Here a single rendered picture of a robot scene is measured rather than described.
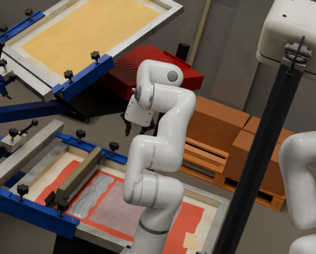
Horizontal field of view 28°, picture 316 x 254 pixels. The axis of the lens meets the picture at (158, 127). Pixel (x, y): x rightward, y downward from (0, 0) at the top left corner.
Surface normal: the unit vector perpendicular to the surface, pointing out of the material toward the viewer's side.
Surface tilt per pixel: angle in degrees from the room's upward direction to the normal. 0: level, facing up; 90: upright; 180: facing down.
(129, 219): 0
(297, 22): 26
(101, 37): 32
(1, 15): 90
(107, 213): 0
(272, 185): 90
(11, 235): 0
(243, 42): 90
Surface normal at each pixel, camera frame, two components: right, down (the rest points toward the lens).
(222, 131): -0.31, 0.34
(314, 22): 0.08, -0.63
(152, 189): 0.24, -0.14
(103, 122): 0.25, -0.87
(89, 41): -0.16, -0.67
